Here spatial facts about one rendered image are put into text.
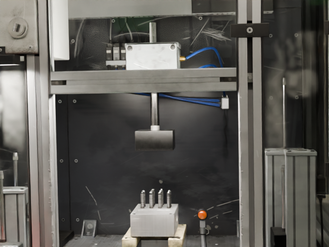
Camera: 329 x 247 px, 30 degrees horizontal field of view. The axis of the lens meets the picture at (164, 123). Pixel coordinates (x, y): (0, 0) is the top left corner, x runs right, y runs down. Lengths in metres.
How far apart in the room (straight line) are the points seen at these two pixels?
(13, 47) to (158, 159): 0.57
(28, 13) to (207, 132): 0.61
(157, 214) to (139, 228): 0.05
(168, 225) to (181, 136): 0.35
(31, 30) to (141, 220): 0.46
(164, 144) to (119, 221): 0.37
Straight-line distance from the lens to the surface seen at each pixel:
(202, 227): 1.42
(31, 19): 1.24
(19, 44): 1.24
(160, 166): 1.63
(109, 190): 1.66
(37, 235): 1.27
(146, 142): 1.38
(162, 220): 1.34
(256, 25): 1.19
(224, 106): 1.59
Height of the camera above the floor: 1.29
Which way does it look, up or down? 3 degrees down
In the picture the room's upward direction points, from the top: 1 degrees counter-clockwise
